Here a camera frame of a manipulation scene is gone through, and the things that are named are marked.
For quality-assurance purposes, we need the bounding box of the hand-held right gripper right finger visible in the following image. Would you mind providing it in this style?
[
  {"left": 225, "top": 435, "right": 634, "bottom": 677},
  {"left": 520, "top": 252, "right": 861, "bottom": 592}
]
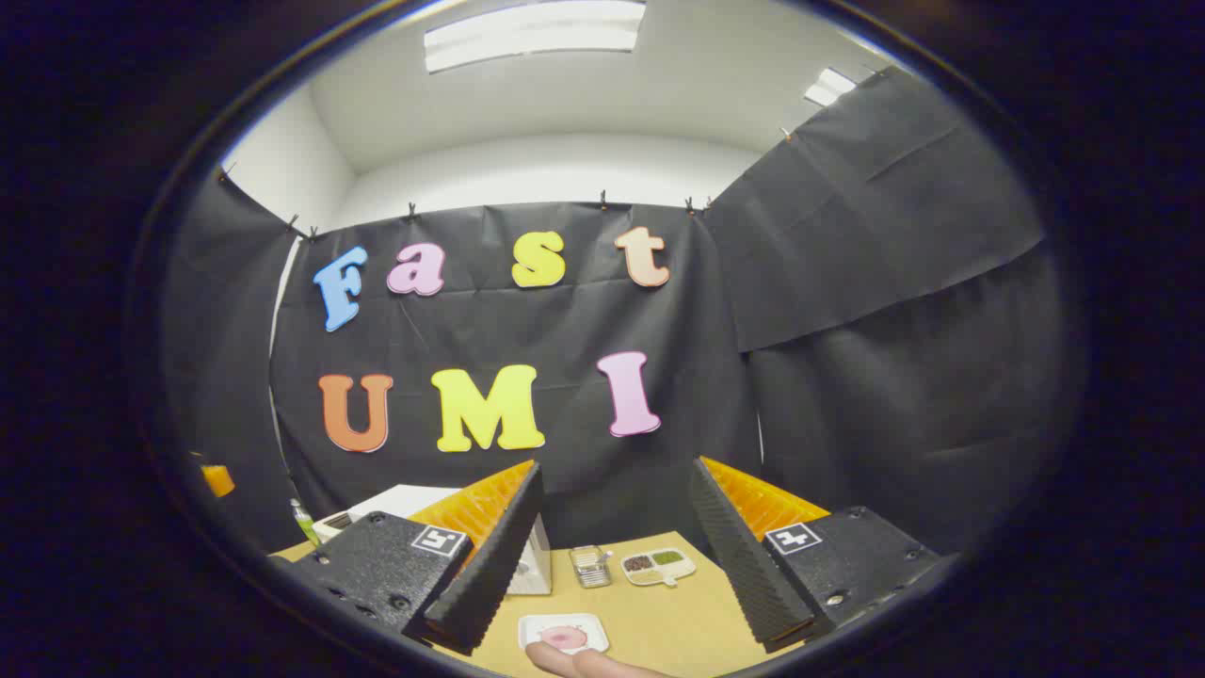
[{"left": 689, "top": 457, "right": 944, "bottom": 655}]

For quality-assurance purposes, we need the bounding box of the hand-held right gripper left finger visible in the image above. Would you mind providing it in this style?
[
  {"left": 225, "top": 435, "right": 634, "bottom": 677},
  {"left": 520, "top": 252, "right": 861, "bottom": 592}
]
[{"left": 271, "top": 460, "right": 545, "bottom": 657}]

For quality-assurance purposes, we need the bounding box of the white microwave oven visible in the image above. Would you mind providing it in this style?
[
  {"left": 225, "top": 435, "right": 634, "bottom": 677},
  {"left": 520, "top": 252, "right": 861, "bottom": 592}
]
[{"left": 346, "top": 484, "right": 553, "bottom": 596}]

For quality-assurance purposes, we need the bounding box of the white square plate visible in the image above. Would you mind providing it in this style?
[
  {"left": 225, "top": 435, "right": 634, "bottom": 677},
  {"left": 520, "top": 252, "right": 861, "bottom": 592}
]
[{"left": 518, "top": 613, "right": 610, "bottom": 655}]

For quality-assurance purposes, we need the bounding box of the white divided dish with grains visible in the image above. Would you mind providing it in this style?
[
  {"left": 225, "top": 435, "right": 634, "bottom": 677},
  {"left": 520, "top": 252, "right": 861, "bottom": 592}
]
[{"left": 620, "top": 548, "right": 698, "bottom": 589}]

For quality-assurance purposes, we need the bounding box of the clear glass jar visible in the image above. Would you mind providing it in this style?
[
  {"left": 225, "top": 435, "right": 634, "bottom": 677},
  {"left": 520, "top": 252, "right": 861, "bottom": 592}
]
[{"left": 570, "top": 544, "right": 613, "bottom": 589}]

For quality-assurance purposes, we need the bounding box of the black backdrop cloth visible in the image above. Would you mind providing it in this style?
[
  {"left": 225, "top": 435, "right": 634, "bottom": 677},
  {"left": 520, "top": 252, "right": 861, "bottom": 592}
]
[{"left": 155, "top": 66, "right": 1069, "bottom": 557}]

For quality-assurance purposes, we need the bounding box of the row of small cloth clips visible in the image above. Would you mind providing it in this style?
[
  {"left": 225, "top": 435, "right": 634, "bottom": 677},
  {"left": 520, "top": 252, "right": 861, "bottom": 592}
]
[{"left": 218, "top": 127, "right": 795, "bottom": 236}]

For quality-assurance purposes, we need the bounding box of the small ceiling light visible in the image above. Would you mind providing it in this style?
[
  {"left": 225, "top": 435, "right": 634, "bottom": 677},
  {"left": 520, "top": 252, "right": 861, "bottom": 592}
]
[{"left": 805, "top": 68, "right": 858, "bottom": 106}]

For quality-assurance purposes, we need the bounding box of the long ceiling light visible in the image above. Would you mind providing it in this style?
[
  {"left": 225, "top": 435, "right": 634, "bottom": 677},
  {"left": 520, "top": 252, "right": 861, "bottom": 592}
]
[{"left": 424, "top": 0, "right": 648, "bottom": 74}]

